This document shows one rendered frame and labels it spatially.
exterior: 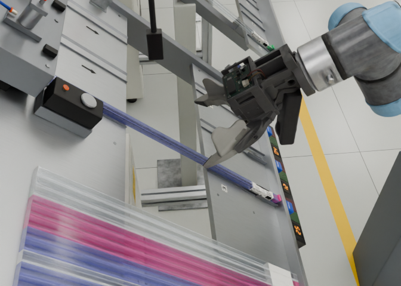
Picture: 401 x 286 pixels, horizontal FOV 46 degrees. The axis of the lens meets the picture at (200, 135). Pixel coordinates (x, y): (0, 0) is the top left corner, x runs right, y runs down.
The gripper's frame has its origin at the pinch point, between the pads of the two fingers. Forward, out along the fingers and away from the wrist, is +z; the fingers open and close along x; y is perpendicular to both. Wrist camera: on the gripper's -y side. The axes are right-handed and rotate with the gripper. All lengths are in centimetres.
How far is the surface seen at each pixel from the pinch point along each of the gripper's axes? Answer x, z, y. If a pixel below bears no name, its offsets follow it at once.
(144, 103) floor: -110, 62, -71
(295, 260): 13.7, -2.7, -25.7
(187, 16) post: -59, 6, -14
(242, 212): 6.8, 1.5, -15.5
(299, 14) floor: -176, -14, -119
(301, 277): 17.1, -3.0, -25.6
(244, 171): -4.4, 0.6, -18.7
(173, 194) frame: -33, 37, -49
